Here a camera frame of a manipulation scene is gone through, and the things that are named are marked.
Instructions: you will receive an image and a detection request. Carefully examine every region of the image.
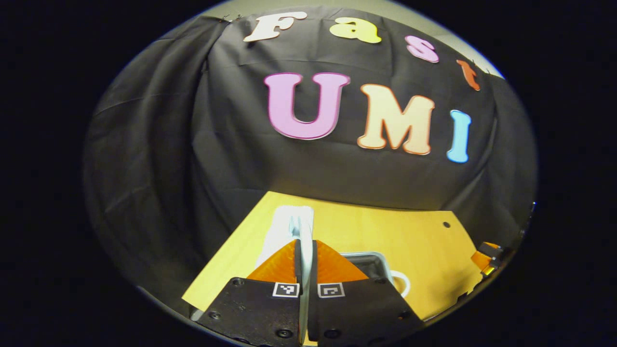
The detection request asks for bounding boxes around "black backdrop cloth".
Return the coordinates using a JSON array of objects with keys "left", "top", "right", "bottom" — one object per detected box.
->
[{"left": 82, "top": 5, "right": 538, "bottom": 309}]

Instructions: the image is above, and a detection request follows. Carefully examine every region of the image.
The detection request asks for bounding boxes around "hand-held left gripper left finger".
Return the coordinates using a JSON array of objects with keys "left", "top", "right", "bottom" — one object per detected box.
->
[{"left": 197, "top": 239, "right": 303, "bottom": 347}]

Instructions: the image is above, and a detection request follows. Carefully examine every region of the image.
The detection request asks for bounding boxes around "light blue suitcase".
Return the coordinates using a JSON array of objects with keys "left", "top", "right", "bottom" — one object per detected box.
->
[{"left": 255, "top": 205, "right": 412, "bottom": 346}]

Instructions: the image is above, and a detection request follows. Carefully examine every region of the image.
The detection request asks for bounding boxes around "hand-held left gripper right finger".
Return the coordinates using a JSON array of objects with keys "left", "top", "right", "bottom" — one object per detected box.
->
[{"left": 308, "top": 239, "right": 426, "bottom": 347}]

